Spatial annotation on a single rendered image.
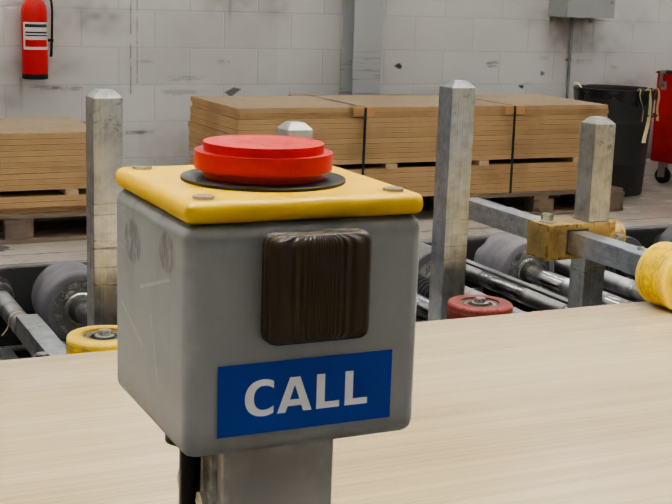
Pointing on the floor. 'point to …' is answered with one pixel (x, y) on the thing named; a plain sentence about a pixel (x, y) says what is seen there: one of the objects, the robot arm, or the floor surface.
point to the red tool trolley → (661, 148)
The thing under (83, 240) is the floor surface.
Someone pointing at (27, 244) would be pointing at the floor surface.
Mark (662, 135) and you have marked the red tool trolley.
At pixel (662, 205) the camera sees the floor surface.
